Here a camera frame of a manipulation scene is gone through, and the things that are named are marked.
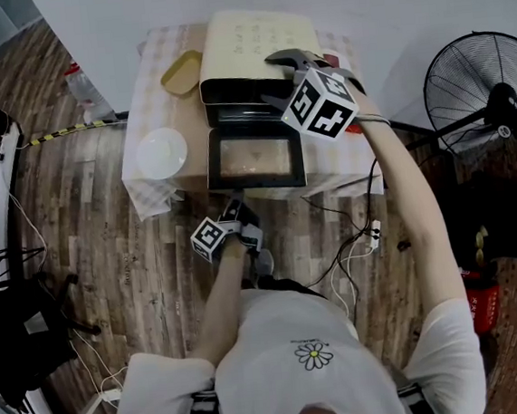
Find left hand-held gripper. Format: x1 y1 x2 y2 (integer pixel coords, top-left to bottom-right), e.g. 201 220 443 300
186 188 267 267

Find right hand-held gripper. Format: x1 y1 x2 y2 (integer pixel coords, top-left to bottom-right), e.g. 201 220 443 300
255 42 370 146

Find black glass toaster oven door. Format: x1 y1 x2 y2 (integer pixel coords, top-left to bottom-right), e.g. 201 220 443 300
202 119 308 197

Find cream toaster oven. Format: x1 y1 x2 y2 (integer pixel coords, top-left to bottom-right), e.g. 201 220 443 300
192 0 330 130

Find person's right forearm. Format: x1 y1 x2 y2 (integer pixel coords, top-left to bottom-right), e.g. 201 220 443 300
350 86 471 324

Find person's left forearm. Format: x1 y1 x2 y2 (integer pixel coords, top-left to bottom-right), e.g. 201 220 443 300
176 241 262 370

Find white round plate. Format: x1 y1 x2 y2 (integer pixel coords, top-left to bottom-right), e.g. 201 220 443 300
133 125 192 183

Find black trousers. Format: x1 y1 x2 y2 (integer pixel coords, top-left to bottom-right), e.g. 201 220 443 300
252 272 329 306

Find yellow rectangular tray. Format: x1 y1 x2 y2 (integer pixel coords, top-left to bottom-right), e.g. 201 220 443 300
158 49 207 100

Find checkered tablecloth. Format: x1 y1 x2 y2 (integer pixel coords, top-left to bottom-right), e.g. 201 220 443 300
107 5 387 224

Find white power strip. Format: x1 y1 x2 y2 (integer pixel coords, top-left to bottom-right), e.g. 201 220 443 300
362 218 385 255

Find white daisy print t-shirt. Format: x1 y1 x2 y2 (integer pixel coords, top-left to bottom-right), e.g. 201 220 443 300
102 266 492 414

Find yellow black striped floor strip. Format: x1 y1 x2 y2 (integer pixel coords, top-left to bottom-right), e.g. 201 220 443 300
26 119 113 148

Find clear plastic bottle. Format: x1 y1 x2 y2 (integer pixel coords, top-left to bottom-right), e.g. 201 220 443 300
63 58 115 125

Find black standing fan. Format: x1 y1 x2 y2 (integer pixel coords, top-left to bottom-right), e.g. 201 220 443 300
395 27 517 174

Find black office chair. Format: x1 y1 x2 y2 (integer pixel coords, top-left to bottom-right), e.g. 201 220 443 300
0 261 109 399

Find black bag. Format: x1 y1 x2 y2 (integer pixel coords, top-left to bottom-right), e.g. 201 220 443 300
453 166 517 274

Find red fire extinguisher box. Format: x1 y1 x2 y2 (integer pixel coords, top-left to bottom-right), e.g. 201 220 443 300
458 263 508 337

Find black power cable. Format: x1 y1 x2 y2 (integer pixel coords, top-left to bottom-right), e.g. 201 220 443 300
297 156 398 329

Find grey wrist strap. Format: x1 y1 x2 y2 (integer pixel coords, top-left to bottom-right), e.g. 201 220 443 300
355 110 392 130

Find white power cable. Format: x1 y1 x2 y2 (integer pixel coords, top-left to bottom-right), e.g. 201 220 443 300
325 238 382 321

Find thin white floor cable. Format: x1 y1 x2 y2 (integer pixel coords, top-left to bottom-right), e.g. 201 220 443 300
67 322 131 400

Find white board frame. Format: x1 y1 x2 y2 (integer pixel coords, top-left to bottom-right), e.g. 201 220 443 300
0 120 38 283

